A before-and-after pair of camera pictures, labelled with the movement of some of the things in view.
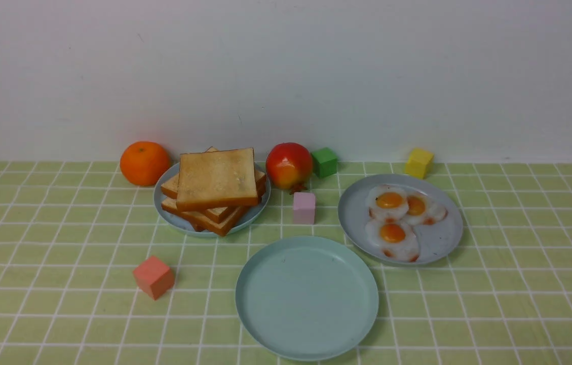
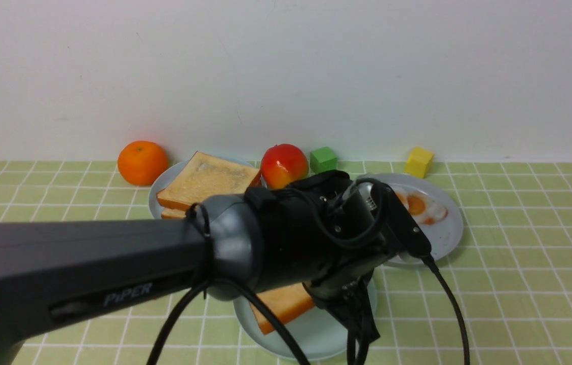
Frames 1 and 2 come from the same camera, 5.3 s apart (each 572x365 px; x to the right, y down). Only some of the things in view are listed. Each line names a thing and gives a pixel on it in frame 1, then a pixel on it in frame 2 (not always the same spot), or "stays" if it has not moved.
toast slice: (219, 215) → (173, 214)
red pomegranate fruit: (289, 166) stays
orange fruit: (145, 163) stays
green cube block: (325, 162) stays
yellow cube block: (418, 162) stays
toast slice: (217, 179) → (288, 302)
